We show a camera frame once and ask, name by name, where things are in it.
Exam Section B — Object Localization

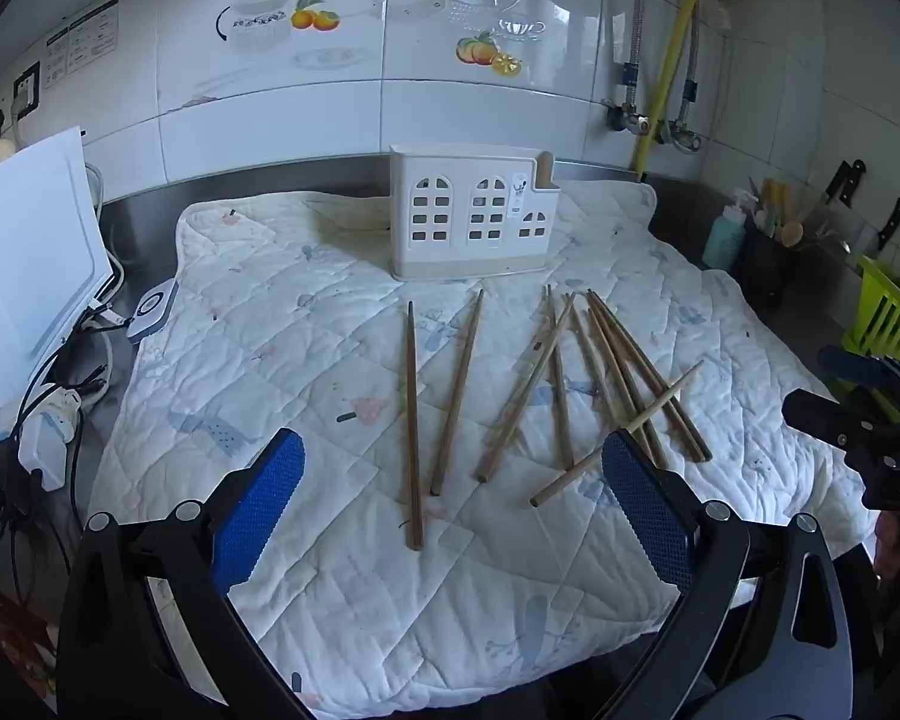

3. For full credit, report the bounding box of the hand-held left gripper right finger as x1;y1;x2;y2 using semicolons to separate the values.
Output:
596;429;854;720

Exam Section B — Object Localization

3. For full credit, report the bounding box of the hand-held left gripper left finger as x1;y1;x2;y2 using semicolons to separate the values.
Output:
58;427;316;720

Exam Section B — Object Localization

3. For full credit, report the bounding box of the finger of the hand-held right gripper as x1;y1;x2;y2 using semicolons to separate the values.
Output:
819;345;900;395
782;388;882;458

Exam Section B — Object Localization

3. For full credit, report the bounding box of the white house-shaped utensil holder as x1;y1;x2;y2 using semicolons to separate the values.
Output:
388;144;560;280

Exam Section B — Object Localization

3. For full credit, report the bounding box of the green dish rack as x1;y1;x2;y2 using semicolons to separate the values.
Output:
844;255;900;377

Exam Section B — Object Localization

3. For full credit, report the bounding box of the black utensil cup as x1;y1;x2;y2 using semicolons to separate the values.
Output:
735;217;801;310

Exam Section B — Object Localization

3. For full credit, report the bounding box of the white quilted blanket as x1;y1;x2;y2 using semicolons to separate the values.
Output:
90;181;882;717

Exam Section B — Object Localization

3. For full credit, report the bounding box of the teal plastic bottle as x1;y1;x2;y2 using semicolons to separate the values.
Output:
703;191;751;272

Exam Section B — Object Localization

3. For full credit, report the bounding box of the white grey small device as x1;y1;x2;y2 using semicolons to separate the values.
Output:
126;277;181;340

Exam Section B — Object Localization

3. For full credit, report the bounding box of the white power strip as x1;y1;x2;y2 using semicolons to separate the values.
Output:
0;388;83;475

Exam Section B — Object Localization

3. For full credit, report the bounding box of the black power adapter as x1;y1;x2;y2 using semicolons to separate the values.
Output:
0;439;46;518

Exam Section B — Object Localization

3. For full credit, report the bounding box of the red printed packet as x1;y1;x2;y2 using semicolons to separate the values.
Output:
0;577;55;700

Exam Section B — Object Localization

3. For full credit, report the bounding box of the white plastic board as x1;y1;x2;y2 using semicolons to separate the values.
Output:
0;126;113;413

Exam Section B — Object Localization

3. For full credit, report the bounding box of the black handled knife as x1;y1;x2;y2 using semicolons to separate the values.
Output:
855;197;900;261

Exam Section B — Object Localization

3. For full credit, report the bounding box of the black handled cleaver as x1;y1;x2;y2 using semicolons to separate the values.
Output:
806;159;868;241

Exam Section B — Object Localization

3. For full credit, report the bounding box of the black cable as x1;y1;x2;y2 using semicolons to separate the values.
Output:
7;300;117;466

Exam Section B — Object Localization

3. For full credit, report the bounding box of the metal valve blue handle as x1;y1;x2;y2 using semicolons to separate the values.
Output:
661;79;707;156
606;62;652;134

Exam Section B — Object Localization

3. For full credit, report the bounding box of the yellow gas hose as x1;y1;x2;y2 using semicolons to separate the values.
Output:
631;0;710;175

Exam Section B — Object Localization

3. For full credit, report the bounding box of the braided metal hose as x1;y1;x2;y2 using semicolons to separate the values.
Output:
682;0;704;85
628;0;650;68

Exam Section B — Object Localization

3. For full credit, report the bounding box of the black wall socket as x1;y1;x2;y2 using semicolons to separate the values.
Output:
11;62;43;118

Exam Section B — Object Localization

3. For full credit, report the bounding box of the wall instruction sticker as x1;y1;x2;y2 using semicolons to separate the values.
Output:
43;0;119;80

